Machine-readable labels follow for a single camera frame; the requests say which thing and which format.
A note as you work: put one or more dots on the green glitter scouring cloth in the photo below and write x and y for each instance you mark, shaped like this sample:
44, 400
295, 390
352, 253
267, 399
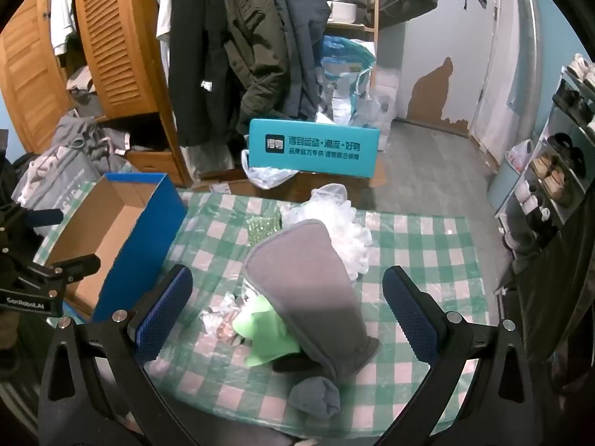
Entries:
265, 230

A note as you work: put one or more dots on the black hanging coat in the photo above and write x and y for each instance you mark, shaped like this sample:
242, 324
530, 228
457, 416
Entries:
200, 55

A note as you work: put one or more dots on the white enamel pot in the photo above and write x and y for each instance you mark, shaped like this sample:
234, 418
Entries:
343, 11

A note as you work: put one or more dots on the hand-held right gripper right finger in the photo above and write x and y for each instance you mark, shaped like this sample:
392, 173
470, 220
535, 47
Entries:
413, 316

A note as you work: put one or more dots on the white garment on hanger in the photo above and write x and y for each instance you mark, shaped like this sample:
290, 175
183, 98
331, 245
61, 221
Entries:
62, 9

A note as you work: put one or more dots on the blue cardboard box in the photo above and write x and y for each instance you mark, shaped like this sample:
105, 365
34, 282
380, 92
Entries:
111, 223

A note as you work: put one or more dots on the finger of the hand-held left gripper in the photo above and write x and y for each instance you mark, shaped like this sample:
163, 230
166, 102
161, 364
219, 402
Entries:
74, 267
44, 217

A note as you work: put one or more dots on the thin white plastic bag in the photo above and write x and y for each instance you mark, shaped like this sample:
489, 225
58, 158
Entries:
269, 176

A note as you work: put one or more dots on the green white checked tablecloth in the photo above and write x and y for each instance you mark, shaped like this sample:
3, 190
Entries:
418, 241

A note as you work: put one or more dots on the blue white plastic sack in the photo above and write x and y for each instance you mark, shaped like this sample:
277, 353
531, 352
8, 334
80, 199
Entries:
344, 74

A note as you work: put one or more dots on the grey clothes in wardrobe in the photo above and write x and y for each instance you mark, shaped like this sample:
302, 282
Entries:
83, 88

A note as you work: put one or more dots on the group of assorted shoes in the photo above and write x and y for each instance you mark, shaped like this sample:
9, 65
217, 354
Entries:
553, 172

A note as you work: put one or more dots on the black bag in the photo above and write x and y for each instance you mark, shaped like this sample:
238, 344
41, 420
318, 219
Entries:
14, 172

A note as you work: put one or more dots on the wooden louvered wardrobe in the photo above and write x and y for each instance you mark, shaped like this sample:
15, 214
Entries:
116, 32

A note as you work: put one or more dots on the teal cardboard box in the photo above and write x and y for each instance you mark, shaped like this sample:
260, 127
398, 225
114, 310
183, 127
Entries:
316, 148

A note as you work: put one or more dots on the white door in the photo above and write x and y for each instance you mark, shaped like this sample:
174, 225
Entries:
502, 55

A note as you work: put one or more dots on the pink white plastic bag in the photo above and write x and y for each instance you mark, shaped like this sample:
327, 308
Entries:
518, 155

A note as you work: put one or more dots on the light grey hanging garment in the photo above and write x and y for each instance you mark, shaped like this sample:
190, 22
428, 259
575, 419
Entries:
209, 162

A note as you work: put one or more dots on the white hanging shirt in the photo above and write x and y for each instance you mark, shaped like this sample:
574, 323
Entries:
162, 18

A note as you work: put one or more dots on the grey hoodie pile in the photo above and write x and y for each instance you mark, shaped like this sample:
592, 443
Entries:
93, 139

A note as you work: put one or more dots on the dark green cloth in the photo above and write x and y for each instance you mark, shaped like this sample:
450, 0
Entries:
558, 288

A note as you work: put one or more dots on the light blue shoe rack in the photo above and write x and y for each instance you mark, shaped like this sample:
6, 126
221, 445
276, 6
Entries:
553, 204

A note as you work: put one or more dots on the grey socks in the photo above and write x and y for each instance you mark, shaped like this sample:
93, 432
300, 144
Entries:
316, 397

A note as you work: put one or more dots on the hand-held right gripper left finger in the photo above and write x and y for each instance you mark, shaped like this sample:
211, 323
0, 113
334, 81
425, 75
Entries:
165, 306

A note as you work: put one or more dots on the blue grey hanging coat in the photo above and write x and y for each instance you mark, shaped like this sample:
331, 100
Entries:
297, 32

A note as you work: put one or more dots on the translucent white plastic bag bunch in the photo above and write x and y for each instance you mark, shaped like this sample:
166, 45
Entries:
344, 237

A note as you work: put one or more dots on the grey printed tote bag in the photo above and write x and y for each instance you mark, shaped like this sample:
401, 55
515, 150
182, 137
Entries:
60, 181

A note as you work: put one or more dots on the green plastic bag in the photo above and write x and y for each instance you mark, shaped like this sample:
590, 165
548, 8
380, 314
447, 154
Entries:
260, 330

